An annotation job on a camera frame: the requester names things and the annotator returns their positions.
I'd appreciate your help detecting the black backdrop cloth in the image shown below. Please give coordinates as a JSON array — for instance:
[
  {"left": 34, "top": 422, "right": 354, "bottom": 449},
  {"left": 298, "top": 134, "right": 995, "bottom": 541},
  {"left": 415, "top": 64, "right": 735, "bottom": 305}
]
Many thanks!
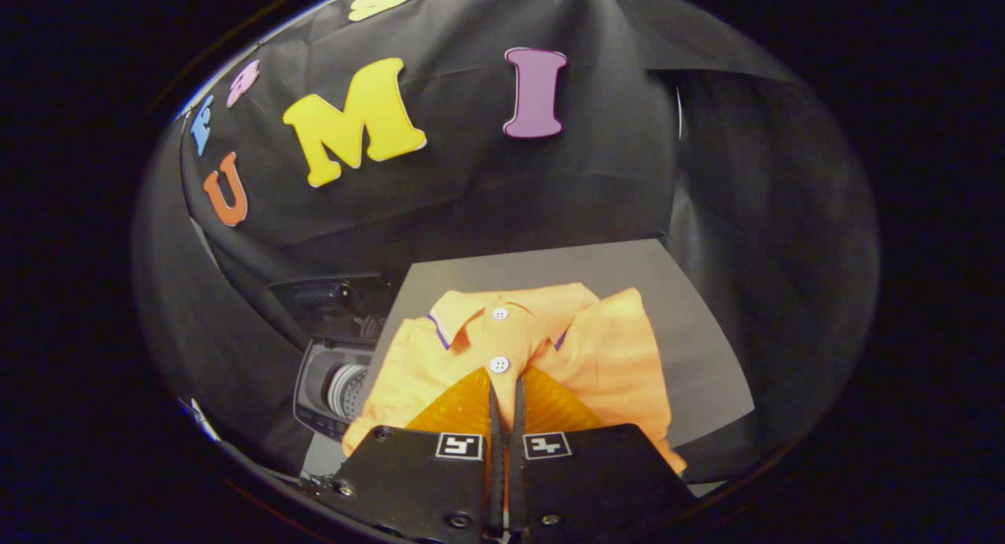
[{"left": 133, "top": 0, "right": 880, "bottom": 482}]

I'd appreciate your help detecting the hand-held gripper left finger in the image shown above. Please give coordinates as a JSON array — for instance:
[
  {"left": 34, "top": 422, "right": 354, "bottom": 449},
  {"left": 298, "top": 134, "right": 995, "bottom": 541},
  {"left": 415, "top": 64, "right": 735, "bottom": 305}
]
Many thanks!
[{"left": 302, "top": 366, "right": 504, "bottom": 542}]

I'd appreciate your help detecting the orange polo shirt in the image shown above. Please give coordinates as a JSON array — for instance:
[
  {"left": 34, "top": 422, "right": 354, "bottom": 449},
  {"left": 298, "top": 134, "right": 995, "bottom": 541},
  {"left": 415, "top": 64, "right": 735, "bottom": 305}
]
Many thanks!
[{"left": 342, "top": 283, "right": 688, "bottom": 476}]

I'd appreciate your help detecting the grey top-load washing machine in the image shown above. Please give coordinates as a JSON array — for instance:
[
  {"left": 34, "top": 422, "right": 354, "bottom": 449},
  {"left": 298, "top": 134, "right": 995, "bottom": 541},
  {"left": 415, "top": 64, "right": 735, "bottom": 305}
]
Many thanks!
[{"left": 293, "top": 336, "right": 379, "bottom": 443}]

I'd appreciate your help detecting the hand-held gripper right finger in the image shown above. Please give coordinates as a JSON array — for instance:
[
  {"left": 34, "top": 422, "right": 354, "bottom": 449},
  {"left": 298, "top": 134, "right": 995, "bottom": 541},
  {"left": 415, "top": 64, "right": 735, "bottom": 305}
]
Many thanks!
[{"left": 508, "top": 366, "right": 700, "bottom": 542}]

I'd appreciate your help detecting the dark washing machine lid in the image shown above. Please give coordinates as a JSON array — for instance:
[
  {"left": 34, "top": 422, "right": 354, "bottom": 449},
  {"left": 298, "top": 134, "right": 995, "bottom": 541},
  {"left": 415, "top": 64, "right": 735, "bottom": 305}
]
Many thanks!
[{"left": 267, "top": 273, "right": 397, "bottom": 349}]

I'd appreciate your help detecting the grey cabinet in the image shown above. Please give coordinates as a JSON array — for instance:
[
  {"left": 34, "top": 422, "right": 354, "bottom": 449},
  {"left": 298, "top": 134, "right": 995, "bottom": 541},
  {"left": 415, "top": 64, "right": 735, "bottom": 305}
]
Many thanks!
[{"left": 302, "top": 238, "right": 756, "bottom": 498}]

